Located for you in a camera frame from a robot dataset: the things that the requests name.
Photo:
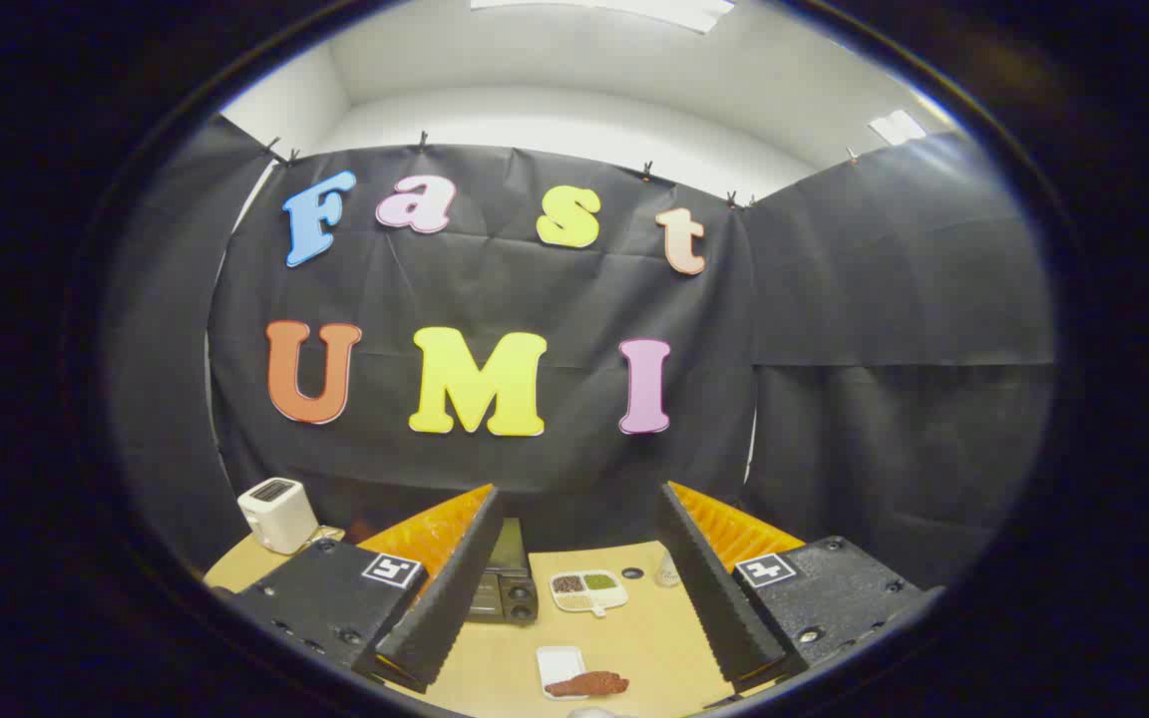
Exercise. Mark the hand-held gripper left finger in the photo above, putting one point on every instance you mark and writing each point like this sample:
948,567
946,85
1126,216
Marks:
450,588

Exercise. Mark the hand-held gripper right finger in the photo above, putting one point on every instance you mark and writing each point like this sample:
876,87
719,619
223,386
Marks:
714,588

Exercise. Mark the black toaster oven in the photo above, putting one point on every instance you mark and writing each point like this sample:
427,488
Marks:
510,598

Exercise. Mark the red raw meat slice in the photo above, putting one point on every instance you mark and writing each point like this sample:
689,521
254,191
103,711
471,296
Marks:
589,684

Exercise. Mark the white bread toaster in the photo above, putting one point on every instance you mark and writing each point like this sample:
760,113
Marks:
280,514

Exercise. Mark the clear glass bottle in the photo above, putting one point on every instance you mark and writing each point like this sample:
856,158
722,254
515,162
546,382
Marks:
667,570

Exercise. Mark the white divided plate with beans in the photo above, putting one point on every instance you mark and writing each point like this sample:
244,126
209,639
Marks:
586,598

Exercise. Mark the white rectangular dish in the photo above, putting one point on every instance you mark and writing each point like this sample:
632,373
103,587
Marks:
560,660

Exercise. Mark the small ceiling light panel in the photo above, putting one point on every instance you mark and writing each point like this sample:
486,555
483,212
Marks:
896,127

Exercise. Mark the large ceiling light panel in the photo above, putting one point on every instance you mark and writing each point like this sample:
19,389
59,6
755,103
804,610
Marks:
634,8

